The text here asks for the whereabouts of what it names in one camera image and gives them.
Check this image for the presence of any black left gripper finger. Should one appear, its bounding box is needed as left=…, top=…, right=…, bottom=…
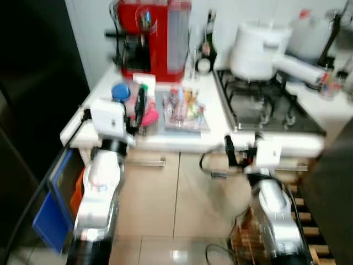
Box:
left=136, top=84, right=149, bottom=132

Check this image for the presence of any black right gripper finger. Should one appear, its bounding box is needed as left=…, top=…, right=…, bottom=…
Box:
left=223, top=134, right=237, bottom=167

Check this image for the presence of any clear bottle with blue cap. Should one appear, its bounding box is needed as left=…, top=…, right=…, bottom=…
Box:
left=110, top=82, right=137, bottom=111

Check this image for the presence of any dark fridge door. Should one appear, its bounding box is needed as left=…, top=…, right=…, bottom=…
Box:
left=299, top=117, right=353, bottom=265

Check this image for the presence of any pink plastic bowl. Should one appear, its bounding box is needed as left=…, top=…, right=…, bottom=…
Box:
left=141, top=104, right=161, bottom=128

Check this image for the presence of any tray of packaged snacks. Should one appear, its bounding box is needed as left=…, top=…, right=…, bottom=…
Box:
left=162, top=86, right=211, bottom=134

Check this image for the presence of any black gas stove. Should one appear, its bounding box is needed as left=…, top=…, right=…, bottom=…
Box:
left=213, top=68, right=327, bottom=136

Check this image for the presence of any red coffee machine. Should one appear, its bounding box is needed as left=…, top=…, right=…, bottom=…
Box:
left=105, top=0, right=192, bottom=83

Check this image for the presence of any cream kitchen base cabinet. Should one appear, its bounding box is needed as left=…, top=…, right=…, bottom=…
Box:
left=69, top=148, right=309, bottom=239

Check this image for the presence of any wooden slatted rack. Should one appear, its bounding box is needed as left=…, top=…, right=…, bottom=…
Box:
left=229, top=168, right=338, bottom=265

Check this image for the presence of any dark glass bottle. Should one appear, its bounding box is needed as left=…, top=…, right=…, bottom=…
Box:
left=196, top=8, right=218, bottom=75

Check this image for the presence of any tall black appliance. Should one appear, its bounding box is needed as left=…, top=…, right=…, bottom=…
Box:
left=0, top=0, right=92, bottom=260

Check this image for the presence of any clear jug with red cap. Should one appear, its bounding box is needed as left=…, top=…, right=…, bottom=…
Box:
left=288, top=8, right=334, bottom=62

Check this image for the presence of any black kitchen utensil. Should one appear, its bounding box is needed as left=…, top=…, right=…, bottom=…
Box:
left=319, top=10, right=345, bottom=68

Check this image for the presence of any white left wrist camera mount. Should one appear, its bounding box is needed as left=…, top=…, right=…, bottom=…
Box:
left=89, top=98, right=129, bottom=140

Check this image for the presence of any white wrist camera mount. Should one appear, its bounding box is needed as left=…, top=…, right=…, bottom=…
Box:
left=251, top=138, right=284, bottom=171
left=89, top=98, right=129, bottom=140

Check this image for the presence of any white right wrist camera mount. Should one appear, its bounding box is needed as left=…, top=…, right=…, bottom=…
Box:
left=251, top=138, right=284, bottom=171

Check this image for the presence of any black right gripper cable loop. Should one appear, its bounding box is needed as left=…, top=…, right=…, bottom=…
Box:
left=199, top=147, right=246, bottom=178

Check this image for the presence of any long metal cabinet handle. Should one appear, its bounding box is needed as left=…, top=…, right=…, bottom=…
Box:
left=129, top=157, right=167, bottom=167
left=276, top=159, right=311, bottom=173

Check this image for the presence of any white pot with handle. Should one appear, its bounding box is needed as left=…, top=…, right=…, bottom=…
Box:
left=228, top=21, right=326, bottom=88

